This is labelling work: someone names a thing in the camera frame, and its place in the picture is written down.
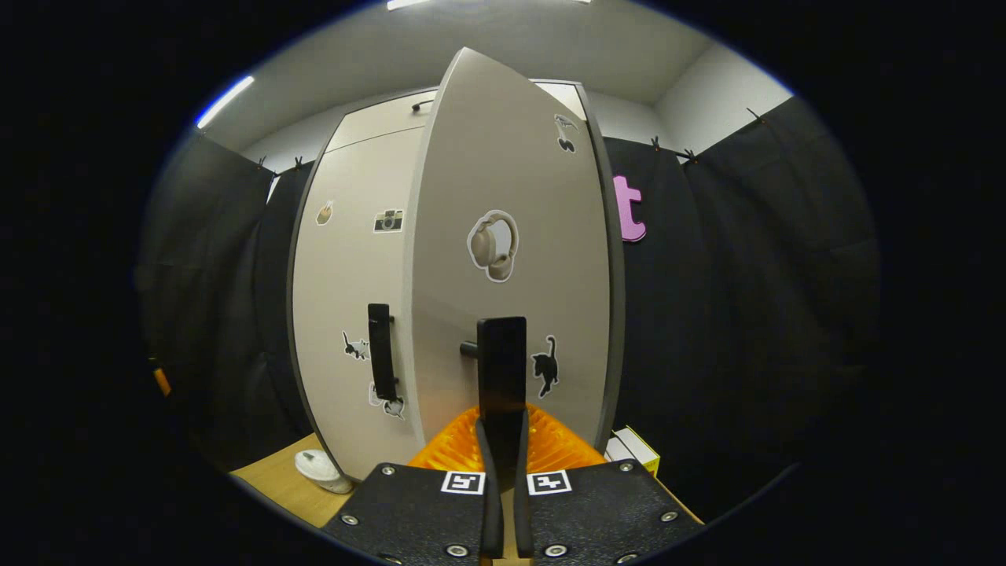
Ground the ceiling strip light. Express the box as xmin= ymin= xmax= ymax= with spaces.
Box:
xmin=195 ymin=75 xmax=256 ymax=129

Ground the ceiling panel light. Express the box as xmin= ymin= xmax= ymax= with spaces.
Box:
xmin=387 ymin=0 xmax=590 ymax=10

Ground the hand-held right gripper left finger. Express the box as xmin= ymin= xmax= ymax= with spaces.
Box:
xmin=322 ymin=405 xmax=504 ymax=565

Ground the beige double-door shoe cabinet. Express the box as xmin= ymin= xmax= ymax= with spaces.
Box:
xmin=285 ymin=79 xmax=627 ymax=482

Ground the black backdrop cloth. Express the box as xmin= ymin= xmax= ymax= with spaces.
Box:
xmin=134 ymin=94 xmax=881 ymax=520

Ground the cabinet door with headphones sticker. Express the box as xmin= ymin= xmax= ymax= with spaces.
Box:
xmin=402 ymin=47 xmax=614 ymax=472

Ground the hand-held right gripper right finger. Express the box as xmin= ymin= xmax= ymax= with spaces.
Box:
xmin=515 ymin=405 xmax=704 ymax=565

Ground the cabinet door with camera sticker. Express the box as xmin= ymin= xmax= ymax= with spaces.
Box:
xmin=289 ymin=126 xmax=429 ymax=482

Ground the black door handle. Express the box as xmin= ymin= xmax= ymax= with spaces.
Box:
xmin=367 ymin=303 xmax=399 ymax=402
xmin=460 ymin=316 xmax=528 ymax=492

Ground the small white object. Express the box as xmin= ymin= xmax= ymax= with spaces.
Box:
xmin=295 ymin=449 xmax=354 ymax=494

